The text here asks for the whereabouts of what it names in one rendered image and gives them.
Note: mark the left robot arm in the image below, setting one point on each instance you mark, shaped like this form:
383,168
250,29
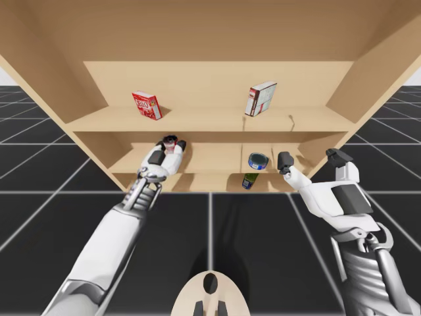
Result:
105,243

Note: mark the pale wooden shelf unit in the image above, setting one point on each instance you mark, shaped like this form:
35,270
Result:
210,42

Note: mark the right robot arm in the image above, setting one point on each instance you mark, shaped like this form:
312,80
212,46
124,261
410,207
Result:
371,273

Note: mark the red and white can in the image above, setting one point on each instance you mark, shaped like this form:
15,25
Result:
170,143

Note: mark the tan robot part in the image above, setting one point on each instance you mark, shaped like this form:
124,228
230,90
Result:
210,296

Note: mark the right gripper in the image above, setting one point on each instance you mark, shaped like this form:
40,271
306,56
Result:
338,200

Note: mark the red and white carton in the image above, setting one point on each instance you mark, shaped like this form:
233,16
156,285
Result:
260,98

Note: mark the blue flat can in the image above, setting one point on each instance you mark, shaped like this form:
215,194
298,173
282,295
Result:
258,162

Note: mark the green and blue rectangular can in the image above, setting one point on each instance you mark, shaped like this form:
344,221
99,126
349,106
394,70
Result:
250,181

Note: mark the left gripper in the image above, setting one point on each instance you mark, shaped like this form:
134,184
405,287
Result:
161,164

